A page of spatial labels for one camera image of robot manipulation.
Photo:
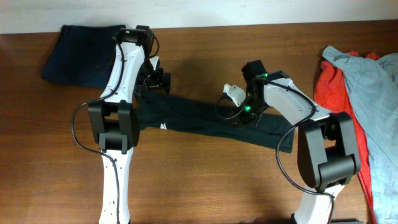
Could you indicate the light blue grey t-shirt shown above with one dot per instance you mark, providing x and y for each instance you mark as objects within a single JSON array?
[{"x": 371, "y": 86}]

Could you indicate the dark green t-shirt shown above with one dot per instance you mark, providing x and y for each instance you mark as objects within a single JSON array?
[{"x": 162, "y": 111}]

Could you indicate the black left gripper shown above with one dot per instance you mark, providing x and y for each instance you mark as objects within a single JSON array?
[{"x": 158, "y": 82}]

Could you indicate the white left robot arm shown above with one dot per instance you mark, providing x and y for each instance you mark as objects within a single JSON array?
[{"x": 113, "y": 120}]

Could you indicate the red t-shirt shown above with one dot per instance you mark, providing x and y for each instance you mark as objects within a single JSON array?
[{"x": 330, "y": 93}]

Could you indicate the folded navy blue garment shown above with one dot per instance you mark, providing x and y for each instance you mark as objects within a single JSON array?
[{"x": 82, "y": 56}]

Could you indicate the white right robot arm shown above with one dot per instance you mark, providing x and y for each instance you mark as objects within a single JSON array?
[{"x": 328, "y": 155}]

